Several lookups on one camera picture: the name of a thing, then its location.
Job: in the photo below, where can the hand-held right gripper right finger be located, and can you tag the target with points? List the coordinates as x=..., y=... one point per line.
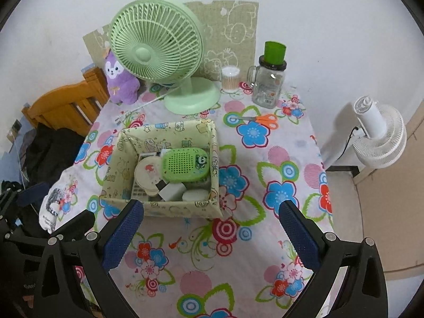
x=298, y=235

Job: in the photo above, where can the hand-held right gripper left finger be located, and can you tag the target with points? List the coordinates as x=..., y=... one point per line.
x=122, y=235

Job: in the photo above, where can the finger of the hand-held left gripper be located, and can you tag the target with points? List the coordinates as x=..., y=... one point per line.
x=76, y=223
x=33, y=193

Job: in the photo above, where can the yellow printed storage box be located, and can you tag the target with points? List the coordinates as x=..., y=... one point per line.
x=172, y=210

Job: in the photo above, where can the white power adapter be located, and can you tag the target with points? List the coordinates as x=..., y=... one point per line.
x=172, y=192

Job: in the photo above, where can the round cream compact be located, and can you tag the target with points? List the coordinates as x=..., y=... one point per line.
x=147, y=174

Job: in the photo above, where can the white oval case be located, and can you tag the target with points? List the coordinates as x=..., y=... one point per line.
x=195, y=194

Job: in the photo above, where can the green perforated panda case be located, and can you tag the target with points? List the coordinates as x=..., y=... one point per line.
x=179, y=164

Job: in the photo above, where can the white printed tote bag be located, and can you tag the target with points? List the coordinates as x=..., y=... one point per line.
x=53, y=202

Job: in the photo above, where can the black clothing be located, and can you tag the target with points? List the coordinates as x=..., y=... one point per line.
x=49, y=155

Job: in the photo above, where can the wooden chair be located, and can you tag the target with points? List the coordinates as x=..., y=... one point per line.
x=63, y=102

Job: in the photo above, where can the white floor fan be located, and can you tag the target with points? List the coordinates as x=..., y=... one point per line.
x=377, y=142

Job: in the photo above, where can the purple plush toy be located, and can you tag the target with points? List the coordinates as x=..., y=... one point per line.
x=121, y=89

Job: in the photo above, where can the glass mug jar green lid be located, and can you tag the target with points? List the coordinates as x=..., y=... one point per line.
x=266, y=89

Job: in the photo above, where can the clear cotton swab container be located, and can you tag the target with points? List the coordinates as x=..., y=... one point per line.
x=230, y=82

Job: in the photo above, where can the green desk fan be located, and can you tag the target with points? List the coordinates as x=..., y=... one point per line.
x=144, y=54

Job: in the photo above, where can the beige printed cardboard sheet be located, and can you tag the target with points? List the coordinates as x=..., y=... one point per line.
x=232, y=29

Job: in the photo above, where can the wall socket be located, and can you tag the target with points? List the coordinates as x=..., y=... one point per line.
x=15, y=131

